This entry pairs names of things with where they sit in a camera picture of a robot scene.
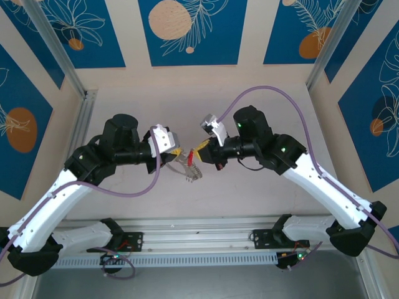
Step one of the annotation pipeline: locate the large metal keyring holder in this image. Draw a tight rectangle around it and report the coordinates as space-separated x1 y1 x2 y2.
165 154 204 183

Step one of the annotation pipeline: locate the black controller board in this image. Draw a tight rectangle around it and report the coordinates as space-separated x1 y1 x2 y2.
276 250 310 271
99 252 126 266

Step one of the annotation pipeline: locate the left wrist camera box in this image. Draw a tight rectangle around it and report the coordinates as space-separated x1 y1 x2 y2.
148 124 182 158

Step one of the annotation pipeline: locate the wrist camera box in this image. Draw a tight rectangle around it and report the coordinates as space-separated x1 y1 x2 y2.
148 124 182 158
199 113 231 147

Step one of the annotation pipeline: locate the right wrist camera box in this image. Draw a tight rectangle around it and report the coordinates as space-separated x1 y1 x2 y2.
199 113 231 147

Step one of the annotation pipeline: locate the aluminium side rail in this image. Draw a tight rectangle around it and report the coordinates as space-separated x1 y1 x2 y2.
64 89 99 163

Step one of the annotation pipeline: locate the aluminium rail base frame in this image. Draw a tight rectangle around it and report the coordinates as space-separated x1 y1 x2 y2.
26 217 374 259

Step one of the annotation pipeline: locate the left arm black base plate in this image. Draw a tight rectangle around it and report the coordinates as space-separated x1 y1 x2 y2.
86 232 144 252

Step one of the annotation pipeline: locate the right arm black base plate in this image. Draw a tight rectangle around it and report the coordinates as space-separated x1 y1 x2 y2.
251 229 311 250

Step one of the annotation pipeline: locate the grey slotted cable duct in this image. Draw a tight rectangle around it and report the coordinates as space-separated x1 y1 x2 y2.
39 252 279 270

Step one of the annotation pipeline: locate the aluminium frame post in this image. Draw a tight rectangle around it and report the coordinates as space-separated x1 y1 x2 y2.
22 0 89 98
304 0 366 91

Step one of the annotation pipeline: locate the aluminium frame leg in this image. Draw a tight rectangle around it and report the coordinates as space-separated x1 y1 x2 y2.
12 273 40 299
353 250 385 299

